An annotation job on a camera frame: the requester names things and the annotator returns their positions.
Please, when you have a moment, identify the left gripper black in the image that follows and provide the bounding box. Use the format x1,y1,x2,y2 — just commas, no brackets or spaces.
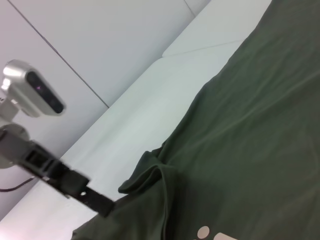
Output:
0,128,91,199

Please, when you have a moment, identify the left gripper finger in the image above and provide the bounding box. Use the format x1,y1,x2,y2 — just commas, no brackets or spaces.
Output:
47,174,116,218

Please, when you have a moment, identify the dark green printed t-shirt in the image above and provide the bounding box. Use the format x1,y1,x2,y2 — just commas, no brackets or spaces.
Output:
72,0,320,240

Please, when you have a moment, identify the thin dark left gripper cable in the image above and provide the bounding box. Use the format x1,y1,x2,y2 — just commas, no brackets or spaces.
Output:
0,174,36,194

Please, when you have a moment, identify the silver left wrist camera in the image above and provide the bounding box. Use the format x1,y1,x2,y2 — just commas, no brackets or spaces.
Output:
0,59,67,121

